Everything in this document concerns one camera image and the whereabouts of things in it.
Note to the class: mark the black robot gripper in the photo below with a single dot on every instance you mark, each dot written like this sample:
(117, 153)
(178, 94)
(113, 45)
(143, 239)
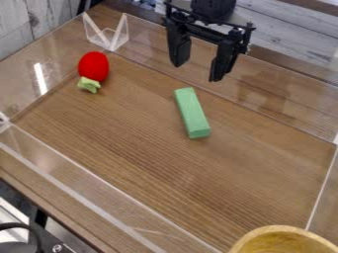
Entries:
(213, 21)

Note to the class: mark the red plush strawberry toy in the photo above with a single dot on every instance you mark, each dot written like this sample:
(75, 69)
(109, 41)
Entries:
(93, 70)

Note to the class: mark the green rectangular block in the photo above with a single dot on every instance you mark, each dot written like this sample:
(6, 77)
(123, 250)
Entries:
(192, 112)

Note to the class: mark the clear acrylic tray walls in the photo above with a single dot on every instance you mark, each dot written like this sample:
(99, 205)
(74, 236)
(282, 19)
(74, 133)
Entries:
(106, 161)

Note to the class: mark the yellow wooden bowl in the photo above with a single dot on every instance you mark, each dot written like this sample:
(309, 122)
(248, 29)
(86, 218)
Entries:
(282, 239)

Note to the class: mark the black table leg bracket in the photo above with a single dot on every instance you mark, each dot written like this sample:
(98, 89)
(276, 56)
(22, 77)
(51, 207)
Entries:
(51, 244)

